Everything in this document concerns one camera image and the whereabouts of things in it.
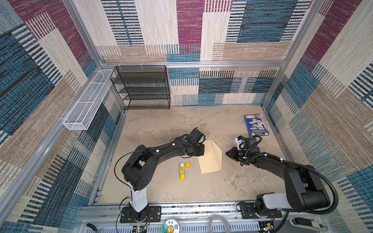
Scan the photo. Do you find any yellow glue stick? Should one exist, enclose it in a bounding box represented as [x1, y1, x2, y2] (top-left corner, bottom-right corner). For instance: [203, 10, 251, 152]
[180, 163, 185, 180]

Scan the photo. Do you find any manila paper envelope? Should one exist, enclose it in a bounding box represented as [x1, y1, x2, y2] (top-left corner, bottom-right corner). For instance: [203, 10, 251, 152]
[198, 139, 222, 174]

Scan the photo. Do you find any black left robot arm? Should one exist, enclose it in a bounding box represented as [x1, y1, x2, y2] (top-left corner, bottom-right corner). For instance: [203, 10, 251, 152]
[114, 128, 206, 216]

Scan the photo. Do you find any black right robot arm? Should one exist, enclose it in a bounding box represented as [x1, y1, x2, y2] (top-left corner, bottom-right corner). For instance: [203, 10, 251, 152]
[226, 136, 339, 217]

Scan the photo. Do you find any blue comic paperback book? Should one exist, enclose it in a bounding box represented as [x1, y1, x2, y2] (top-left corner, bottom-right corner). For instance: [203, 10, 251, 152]
[243, 114, 269, 136]

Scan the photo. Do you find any clear plastic tube loop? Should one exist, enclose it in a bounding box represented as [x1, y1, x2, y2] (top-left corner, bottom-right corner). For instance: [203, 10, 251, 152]
[208, 215, 231, 233]

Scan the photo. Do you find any white handheld device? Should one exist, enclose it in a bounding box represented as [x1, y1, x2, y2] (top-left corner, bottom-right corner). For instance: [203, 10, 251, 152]
[289, 217, 329, 232]

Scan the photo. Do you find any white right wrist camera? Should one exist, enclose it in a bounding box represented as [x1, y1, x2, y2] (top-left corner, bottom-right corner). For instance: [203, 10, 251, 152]
[235, 136, 248, 150]

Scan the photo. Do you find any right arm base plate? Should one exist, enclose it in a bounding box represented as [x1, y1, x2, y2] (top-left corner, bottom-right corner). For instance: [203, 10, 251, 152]
[236, 202, 283, 219]

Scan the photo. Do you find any black wire mesh shelf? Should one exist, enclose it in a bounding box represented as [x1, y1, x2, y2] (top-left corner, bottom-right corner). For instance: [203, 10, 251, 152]
[111, 66, 171, 110]

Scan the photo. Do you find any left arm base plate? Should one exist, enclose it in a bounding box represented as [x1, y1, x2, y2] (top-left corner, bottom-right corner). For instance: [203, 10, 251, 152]
[119, 205, 162, 223]

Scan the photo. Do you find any white wire mesh basket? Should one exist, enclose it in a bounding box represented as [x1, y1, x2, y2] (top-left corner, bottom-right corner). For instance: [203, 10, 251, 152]
[63, 70, 113, 131]

